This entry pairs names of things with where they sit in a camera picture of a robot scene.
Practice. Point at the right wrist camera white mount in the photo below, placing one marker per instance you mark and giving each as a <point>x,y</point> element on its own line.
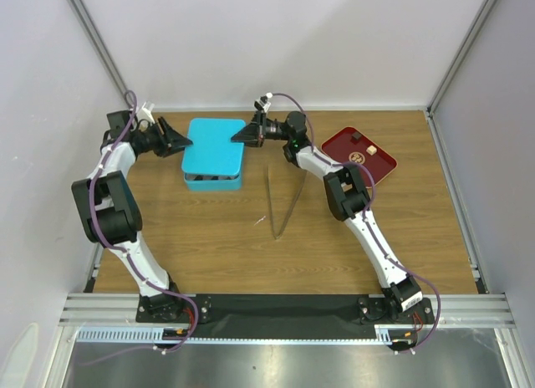
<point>263,103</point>

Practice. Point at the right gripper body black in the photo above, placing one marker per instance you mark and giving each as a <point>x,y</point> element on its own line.
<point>267,130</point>

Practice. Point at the blue tin lid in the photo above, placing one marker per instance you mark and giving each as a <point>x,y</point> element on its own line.
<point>212,152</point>

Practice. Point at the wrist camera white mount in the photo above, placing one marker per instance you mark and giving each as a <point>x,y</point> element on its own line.
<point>144,112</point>
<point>263,103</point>

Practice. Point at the blue tin box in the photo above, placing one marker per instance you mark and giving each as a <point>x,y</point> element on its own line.
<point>213,183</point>

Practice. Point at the metal tongs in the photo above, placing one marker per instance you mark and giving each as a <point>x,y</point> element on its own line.
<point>282,199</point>

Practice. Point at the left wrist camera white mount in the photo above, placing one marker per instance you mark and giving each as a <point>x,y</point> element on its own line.
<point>144,112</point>

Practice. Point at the white square chocolate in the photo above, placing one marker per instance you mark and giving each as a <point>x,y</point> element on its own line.
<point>371,150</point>

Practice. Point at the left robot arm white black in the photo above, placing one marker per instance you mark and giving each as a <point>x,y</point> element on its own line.
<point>111,217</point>

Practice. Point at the white cable duct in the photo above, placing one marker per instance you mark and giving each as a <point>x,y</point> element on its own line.
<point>138,335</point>
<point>399,333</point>

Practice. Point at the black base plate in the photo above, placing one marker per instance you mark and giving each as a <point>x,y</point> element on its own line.
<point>303,316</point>

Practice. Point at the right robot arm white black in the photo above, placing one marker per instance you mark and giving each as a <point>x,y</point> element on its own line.
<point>347,196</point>

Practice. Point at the red lacquer tray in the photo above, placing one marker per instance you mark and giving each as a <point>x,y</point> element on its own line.
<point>341,147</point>

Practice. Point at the white cable duct right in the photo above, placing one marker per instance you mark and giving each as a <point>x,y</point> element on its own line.
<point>399,333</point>

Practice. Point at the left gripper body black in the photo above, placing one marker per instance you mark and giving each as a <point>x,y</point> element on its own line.
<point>153,140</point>

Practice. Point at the white cable duct left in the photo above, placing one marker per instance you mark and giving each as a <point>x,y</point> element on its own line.
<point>138,335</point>

